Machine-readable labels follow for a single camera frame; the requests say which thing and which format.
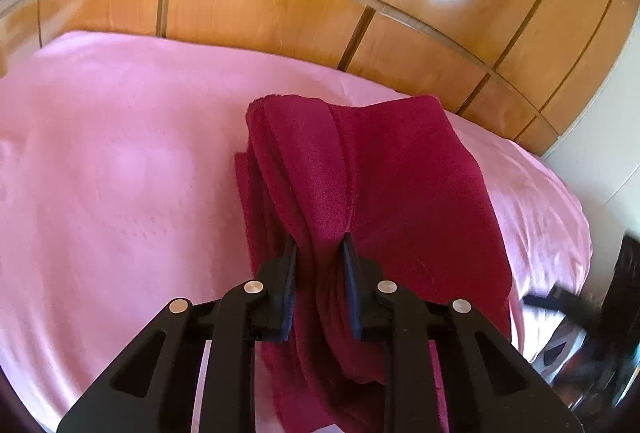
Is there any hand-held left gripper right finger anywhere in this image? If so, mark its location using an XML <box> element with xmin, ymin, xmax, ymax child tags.
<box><xmin>341</xmin><ymin>233</ymin><xmax>585</xmax><ymax>433</ymax></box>

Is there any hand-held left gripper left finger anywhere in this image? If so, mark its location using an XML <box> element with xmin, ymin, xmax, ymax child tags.
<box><xmin>56</xmin><ymin>233</ymin><xmax>300</xmax><ymax>433</ymax></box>

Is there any magenta embroidered sweater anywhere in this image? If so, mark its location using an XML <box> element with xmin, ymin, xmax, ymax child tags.
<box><xmin>234</xmin><ymin>94</ymin><xmax>514</xmax><ymax>433</ymax></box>

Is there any pink bedspread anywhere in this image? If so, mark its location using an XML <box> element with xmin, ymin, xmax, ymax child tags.
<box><xmin>0</xmin><ymin>30</ymin><xmax>594</xmax><ymax>433</ymax></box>

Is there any white metal frame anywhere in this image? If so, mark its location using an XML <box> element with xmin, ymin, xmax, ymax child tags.
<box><xmin>536</xmin><ymin>327</ymin><xmax>607</xmax><ymax>391</ymax></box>

